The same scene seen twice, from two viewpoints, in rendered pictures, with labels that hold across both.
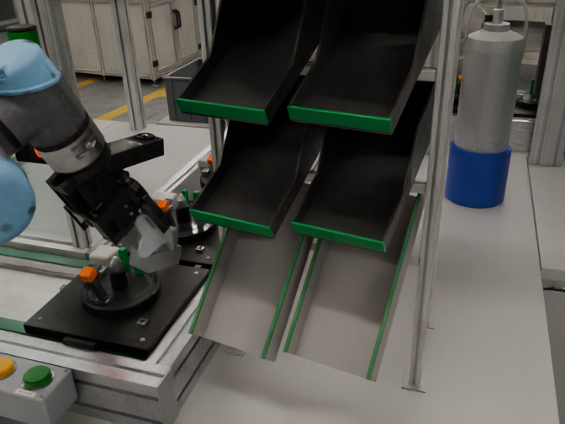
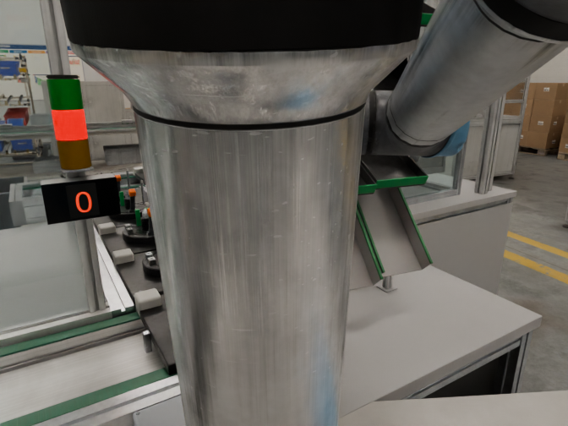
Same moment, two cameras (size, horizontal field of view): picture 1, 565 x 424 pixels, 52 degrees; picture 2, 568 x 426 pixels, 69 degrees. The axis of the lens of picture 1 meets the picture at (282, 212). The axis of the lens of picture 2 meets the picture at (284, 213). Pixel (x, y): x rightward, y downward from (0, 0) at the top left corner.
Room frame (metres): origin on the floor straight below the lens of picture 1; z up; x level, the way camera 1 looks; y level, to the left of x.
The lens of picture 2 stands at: (0.29, 0.76, 1.41)
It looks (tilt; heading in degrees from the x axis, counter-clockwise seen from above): 18 degrees down; 310
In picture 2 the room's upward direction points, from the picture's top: straight up
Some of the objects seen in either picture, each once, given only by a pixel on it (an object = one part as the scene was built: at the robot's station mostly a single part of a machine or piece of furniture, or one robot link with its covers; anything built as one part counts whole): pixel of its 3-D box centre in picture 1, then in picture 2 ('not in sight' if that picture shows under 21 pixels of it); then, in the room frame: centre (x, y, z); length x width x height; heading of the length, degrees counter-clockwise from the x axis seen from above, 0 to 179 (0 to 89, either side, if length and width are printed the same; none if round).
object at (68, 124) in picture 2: not in sight; (69, 124); (1.04, 0.44, 1.33); 0.05 x 0.05 x 0.05
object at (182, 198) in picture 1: (182, 210); (171, 248); (1.11, 0.21, 1.01); 0.24 x 0.24 x 0.13; 71
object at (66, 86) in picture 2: (25, 44); (65, 94); (1.04, 0.44, 1.38); 0.05 x 0.05 x 0.05
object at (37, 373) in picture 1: (38, 378); not in sight; (0.67, 0.38, 0.96); 0.04 x 0.04 x 0.02
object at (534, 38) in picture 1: (513, 35); (127, 154); (5.81, -2.32, 0.40); 0.61 x 0.41 x 0.22; 65
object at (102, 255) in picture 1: (106, 259); (148, 303); (0.99, 0.36, 0.97); 0.05 x 0.05 x 0.04; 71
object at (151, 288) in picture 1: (121, 290); not in sight; (0.87, 0.30, 0.98); 0.14 x 0.14 x 0.02
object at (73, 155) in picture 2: not in sight; (74, 153); (1.04, 0.44, 1.28); 0.05 x 0.05 x 0.05
